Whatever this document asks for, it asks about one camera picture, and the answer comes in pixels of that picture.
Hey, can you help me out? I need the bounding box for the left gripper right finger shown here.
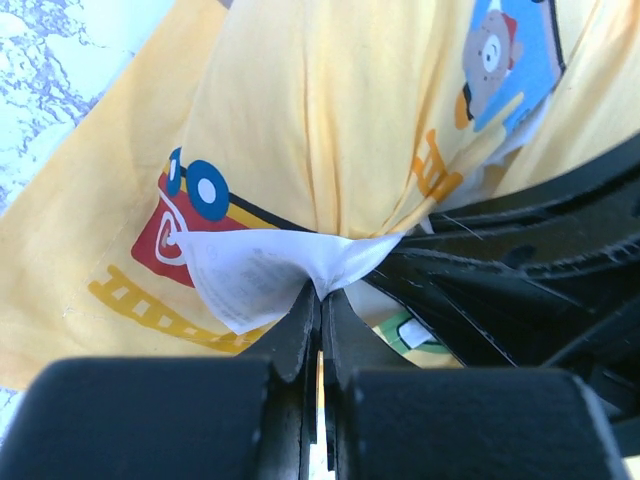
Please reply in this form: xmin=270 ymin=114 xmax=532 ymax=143
xmin=322 ymin=290 xmax=415 ymax=479

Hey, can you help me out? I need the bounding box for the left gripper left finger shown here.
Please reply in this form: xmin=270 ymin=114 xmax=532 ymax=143
xmin=242 ymin=284 xmax=320 ymax=479

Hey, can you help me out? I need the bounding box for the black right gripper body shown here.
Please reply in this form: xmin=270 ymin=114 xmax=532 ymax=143
xmin=499 ymin=234 xmax=639 ymax=438

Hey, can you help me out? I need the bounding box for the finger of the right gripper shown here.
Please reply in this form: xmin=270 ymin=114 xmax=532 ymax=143
xmin=366 ymin=247 xmax=565 ymax=367
xmin=424 ymin=142 xmax=639 ymax=280

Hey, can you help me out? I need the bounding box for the yellow cartoon-print pillowcase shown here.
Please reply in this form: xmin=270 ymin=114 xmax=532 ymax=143
xmin=1 ymin=1 xmax=639 ymax=390

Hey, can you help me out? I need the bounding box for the white pillow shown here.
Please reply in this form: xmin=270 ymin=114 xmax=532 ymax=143
xmin=168 ymin=229 xmax=401 ymax=334

